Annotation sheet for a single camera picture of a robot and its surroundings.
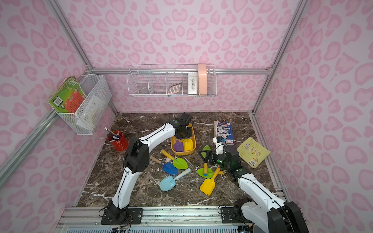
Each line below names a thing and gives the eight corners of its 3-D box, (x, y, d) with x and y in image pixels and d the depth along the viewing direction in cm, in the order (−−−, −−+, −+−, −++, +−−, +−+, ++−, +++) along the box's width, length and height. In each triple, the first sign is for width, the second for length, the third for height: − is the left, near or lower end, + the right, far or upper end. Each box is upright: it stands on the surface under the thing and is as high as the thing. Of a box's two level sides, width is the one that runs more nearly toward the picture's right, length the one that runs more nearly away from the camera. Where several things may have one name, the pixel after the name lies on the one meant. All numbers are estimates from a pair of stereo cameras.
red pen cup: (113, 151, 100) (105, 142, 91) (117, 140, 106) (110, 130, 98) (126, 151, 100) (120, 142, 91) (130, 139, 106) (124, 130, 97)
